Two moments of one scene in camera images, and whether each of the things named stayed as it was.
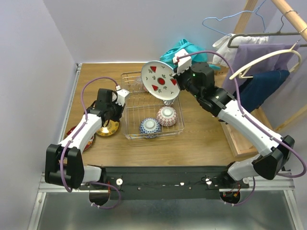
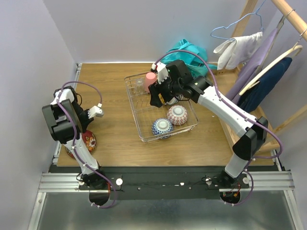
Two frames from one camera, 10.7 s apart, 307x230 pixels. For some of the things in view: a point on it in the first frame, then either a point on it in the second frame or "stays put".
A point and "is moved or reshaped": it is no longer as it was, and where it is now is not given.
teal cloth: x=167 y=57 stays put
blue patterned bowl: x=149 y=128 to x=161 y=128
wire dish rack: x=142 y=105 is moved or reshaped
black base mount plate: x=165 y=182 stays put
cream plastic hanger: x=244 y=69 to x=256 y=80
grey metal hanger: x=267 y=34 to x=281 y=23
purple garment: x=245 y=53 to x=250 y=71
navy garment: x=254 y=91 stays put
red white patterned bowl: x=167 y=116 to x=177 y=114
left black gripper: x=115 y=112 to x=84 y=117
